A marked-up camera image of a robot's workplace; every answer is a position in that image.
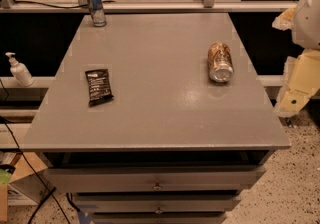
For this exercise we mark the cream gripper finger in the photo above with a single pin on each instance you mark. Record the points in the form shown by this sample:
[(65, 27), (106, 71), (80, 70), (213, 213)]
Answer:
[(301, 81), (285, 20)]

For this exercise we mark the orange soda can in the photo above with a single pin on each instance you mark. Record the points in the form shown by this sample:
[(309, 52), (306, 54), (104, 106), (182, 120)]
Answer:
[(220, 63)]

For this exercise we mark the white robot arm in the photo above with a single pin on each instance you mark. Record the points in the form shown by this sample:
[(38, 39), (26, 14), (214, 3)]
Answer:
[(306, 25)]

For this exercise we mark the blue silver energy drink can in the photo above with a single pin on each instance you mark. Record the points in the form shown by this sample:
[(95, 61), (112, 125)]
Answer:
[(97, 12)]

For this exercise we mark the top grey drawer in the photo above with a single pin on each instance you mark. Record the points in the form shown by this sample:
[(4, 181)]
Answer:
[(155, 179)]

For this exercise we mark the grey drawer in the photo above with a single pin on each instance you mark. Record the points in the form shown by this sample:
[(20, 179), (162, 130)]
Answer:
[(155, 179), (164, 218), (157, 203)]

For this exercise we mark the grey drawer cabinet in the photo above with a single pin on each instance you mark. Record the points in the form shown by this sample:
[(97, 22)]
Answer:
[(165, 110)]

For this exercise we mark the bottom grey drawer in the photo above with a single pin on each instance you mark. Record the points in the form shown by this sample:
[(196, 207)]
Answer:
[(164, 218)]

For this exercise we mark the middle grey drawer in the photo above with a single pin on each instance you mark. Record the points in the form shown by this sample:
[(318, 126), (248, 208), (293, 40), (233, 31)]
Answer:
[(157, 203)]

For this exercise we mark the black snack packet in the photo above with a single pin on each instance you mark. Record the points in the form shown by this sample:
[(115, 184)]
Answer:
[(99, 86)]

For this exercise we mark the white pump bottle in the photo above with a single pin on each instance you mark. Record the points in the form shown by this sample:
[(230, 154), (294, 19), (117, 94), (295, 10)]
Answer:
[(19, 71)]

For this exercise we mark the cardboard box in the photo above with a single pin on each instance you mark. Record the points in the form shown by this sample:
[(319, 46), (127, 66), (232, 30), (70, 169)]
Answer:
[(24, 188)]

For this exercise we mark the green object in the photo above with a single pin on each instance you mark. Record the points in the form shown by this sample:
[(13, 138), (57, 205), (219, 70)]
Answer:
[(6, 172)]

